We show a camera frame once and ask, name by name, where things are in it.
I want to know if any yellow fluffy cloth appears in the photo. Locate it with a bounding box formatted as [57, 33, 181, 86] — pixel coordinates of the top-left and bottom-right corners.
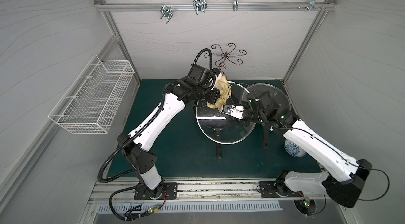
[206, 76, 232, 112]

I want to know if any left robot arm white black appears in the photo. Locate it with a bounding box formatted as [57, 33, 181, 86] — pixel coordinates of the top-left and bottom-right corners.
[118, 65, 223, 192]

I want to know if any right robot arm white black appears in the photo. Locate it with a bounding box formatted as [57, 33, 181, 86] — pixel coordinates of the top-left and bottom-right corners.
[235, 92, 372, 208]

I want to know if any right frying pan black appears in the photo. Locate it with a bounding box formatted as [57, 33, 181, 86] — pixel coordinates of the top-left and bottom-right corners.
[243, 83, 292, 150]

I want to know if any frying pan black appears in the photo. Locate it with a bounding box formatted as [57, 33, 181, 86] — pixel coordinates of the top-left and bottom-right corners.
[243, 83, 292, 150]
[193, 100, 240, 160]

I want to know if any copper scroll mug tree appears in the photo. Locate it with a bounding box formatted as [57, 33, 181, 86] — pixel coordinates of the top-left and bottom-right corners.
[211, 43, 247, 76]

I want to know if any left frying pan black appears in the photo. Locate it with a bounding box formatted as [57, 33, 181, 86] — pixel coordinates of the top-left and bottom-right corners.
[193, 100, 240, 160]

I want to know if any blue white patterned bowl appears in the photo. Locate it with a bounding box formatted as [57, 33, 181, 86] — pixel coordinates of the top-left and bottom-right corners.
[284, 140, 307, 157]

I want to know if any green table mat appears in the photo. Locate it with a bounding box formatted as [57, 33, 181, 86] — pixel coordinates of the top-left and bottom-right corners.
[107, 79, 321, 178]

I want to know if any metal hook clamp middle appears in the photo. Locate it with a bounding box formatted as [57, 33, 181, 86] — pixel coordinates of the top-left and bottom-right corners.
[193, 0, 207, 15]

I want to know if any metal hook clamp left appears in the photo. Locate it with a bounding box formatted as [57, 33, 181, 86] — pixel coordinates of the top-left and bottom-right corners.
[160, 4, 174, 24]

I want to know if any metal hook clamp small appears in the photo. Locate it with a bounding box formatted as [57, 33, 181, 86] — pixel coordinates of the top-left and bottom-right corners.
[233, 0, 239, 12]

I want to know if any metal hook clamp right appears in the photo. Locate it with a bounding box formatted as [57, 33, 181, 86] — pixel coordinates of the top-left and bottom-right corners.
[298, 0, 325, 12]

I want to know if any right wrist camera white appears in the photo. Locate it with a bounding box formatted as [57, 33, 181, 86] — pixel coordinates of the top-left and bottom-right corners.
[222, 105, 245, 119]

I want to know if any black corrugated cable conduit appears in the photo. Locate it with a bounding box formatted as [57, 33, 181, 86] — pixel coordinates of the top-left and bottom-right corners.
[97, 48, 216, 184]

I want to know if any white wire basket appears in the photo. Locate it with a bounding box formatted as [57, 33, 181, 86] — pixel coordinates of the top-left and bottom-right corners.
[48, 55, 135, 134]

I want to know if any aluminium crossbar rail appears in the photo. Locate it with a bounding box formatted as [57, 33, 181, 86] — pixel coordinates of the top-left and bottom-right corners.
[95, 0, 338, 12]

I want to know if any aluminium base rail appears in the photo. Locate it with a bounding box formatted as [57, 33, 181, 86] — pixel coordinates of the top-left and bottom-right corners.
[88, 178, 348, 204]

